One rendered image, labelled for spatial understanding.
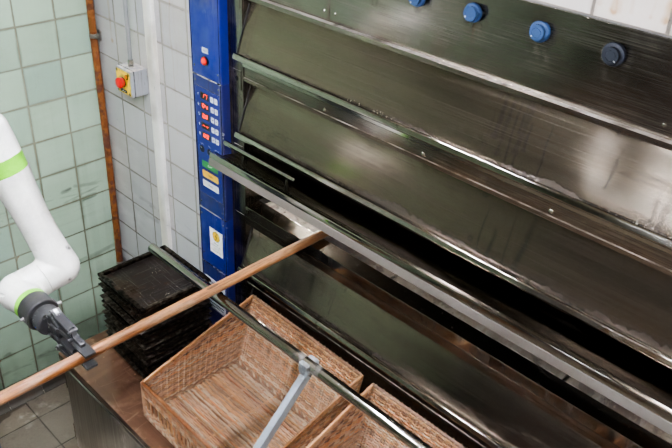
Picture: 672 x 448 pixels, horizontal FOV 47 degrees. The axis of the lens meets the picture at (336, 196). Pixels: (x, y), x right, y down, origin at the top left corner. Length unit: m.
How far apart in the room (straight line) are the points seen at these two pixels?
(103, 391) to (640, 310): 1.83
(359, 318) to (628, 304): 0.92
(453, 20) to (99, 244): 2.16
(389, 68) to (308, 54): 0.29
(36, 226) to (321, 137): 0.82
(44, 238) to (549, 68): 1.40
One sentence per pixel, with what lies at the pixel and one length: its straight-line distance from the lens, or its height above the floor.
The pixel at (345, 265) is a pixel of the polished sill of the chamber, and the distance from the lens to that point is 2.36.
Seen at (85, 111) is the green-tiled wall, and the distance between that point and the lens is 3.26.
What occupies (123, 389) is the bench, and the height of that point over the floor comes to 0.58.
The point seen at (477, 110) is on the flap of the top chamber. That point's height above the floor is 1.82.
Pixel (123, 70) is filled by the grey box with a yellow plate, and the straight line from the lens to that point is 2.92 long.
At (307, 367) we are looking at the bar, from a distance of 2.02.
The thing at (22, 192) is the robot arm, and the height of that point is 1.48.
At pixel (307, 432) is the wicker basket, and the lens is 2.41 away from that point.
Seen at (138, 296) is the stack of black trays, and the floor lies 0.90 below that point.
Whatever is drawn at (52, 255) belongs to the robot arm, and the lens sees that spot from 2.29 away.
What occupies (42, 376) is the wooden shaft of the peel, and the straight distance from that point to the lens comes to 2.03.
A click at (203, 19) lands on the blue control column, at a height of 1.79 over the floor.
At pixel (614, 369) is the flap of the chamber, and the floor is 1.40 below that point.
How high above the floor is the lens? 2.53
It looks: 30 degrees down
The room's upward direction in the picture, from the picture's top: 3 degrees clockwise
